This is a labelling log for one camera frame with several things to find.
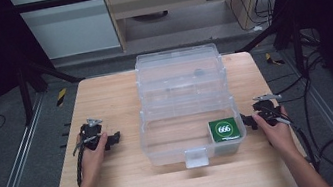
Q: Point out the light wooden desk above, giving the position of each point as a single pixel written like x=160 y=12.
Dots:
x=180 y=0

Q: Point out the green square box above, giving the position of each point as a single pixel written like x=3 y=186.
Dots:
x=224 y=130

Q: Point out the person's left hand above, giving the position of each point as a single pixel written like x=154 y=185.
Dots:
x=92 y=161

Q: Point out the person's right hand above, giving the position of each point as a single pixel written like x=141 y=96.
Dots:
x=277 y=135

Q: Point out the clear plastic storage box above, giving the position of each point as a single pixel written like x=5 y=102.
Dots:
x=186 y=103

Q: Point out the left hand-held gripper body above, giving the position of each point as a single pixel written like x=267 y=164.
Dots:
x=90 y=132

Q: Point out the black metal stand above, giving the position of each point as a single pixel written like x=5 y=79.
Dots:
x=27 y=81
x=290 y=36

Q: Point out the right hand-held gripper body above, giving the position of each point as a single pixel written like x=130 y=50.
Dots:
x=266 y=109

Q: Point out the yellow black striped tape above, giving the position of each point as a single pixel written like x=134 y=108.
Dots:
x=273 y=59
x=61 y=97

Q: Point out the white cabinet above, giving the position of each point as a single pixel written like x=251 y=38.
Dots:
x=69 y=24

